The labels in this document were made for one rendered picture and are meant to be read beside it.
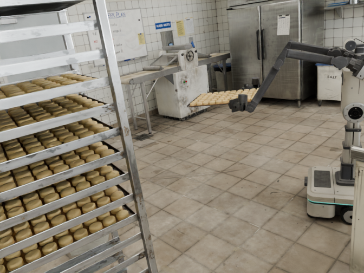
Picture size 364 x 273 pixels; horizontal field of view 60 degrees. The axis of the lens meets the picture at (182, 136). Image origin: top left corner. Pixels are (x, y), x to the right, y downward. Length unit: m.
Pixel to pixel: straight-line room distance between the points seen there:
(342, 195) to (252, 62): 3.75
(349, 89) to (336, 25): 3.76
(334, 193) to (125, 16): 4.46
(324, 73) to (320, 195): 3.26
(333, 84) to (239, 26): 1.90
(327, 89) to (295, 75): 0.57
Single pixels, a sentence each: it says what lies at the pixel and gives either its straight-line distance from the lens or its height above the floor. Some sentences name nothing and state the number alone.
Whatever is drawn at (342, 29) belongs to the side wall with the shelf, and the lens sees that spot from 6.24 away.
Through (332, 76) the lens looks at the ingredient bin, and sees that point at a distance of 5.68.
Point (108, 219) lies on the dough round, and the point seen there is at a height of 0.97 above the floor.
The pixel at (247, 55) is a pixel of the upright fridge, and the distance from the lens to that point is 6.06.
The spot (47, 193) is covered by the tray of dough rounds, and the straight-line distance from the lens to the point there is 1.24.
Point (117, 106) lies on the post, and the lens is 1.10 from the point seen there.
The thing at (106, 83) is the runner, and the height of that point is 1.50.
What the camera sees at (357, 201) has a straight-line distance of 2.06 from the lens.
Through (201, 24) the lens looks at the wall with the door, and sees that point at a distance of 7.19.
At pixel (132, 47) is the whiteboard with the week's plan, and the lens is 5.95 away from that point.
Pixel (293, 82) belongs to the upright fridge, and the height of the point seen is 0.46.
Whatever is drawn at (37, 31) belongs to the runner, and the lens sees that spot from 1.05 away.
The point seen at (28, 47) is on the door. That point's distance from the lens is 5.17.
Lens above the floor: 1.66
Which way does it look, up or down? 20 degrees down
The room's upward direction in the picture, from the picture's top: 8 degrees counter-clockwise
